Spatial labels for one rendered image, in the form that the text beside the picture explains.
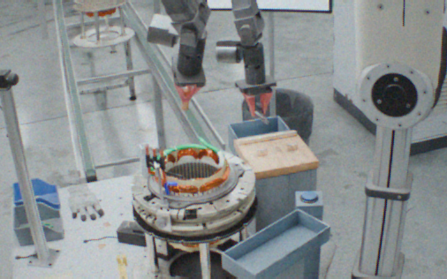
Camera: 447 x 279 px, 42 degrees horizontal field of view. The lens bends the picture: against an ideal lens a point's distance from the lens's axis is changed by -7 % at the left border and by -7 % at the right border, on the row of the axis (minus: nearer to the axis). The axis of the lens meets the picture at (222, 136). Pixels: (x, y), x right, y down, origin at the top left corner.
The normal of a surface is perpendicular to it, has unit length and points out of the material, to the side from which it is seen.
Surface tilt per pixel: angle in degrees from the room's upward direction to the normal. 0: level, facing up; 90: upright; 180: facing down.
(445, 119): 90
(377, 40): 109
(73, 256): 0
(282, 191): 90
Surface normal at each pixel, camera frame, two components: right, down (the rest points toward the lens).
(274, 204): 0.25, 0.43
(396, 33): -0.31, 0.71
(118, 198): -0.04, -0.89
